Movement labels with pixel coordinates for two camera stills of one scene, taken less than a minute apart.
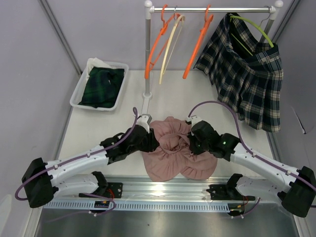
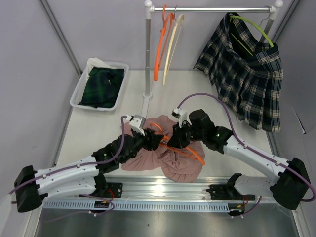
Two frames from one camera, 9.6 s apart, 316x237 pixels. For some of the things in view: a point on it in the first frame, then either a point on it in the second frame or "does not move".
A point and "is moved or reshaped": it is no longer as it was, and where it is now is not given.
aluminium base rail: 166,189 does not move
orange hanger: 207,20 → 165,137
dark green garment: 101,86 does not move
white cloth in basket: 92,62 does not move
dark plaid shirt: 246,74 does not move
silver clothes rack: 148,9 does not move
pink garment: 174,158 is moved or reshaped
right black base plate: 224,192 does not move
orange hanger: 165,24 → 159,60
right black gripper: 195,150 → 177,140
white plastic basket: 78,92 does not move
